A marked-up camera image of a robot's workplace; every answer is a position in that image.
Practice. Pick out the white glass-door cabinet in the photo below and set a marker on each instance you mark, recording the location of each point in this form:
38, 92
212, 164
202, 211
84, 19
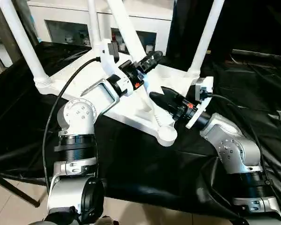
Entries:
68, 11

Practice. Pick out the black work mat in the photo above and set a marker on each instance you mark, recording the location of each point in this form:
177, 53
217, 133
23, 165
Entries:
142, 168

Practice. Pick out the grey curtain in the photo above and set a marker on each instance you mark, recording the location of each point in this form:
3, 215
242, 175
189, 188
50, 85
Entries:
7, 35

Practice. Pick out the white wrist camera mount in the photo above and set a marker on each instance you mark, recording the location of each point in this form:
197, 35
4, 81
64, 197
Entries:
107, 63
206, 82

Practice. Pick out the small white cup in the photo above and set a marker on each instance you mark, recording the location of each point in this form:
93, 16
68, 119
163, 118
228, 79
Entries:
149, 48

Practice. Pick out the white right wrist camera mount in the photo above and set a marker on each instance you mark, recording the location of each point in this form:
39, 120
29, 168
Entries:
206, 82

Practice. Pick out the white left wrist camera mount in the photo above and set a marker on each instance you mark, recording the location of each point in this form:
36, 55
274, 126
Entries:
107, 63

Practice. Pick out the white plastic table top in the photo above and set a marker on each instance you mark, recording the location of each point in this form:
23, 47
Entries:
168, 79

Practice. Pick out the red bottle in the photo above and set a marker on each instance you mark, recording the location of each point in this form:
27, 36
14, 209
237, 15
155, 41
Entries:
113, 37

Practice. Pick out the white plastic table leg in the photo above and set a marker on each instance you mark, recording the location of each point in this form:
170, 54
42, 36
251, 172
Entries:
128, 35
206, 35
93, 23
21, 42

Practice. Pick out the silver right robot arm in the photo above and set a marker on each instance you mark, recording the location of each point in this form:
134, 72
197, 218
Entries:
229, 145

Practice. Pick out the black cabinet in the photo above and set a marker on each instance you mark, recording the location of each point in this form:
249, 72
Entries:
248, 23

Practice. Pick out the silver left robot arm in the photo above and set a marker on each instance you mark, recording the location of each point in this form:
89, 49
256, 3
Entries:
84, 112

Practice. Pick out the black metal stand bar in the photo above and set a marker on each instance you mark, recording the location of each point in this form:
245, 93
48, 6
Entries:
16, 192

